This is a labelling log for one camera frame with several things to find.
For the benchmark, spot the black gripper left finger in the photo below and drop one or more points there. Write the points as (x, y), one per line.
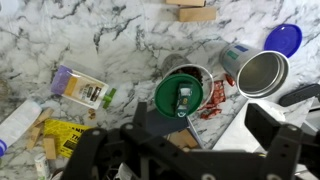
(143, 153)

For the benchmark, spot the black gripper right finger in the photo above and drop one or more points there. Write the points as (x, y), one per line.
(286, 153)

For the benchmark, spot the green round lid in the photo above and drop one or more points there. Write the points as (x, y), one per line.
(165, 96)

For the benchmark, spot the clear cup with dark contents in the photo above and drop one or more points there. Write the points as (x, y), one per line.
(200, 71)

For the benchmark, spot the blue round lid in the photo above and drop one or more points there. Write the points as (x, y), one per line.
(283, 38)

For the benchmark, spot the dark grey open box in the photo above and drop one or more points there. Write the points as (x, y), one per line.
(163, 121)

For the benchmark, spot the white flat sheet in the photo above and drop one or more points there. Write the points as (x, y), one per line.
(233, 133)

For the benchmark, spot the black remote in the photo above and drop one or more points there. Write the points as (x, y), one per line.
(300, 94)

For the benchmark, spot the silver metal can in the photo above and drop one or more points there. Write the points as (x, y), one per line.
(260, 73)

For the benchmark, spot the small red candy wrapper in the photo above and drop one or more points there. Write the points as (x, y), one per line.
(230, 80)

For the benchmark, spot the small wooden block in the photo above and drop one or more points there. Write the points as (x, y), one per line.
(41, 118)
(33, 137)
(196, 14)
(185, 2)
(49, 148)

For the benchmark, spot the small white bottle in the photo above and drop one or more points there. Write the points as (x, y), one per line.
(41, 166)

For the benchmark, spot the white bottle with blue cap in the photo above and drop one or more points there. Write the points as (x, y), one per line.
(18, 121)

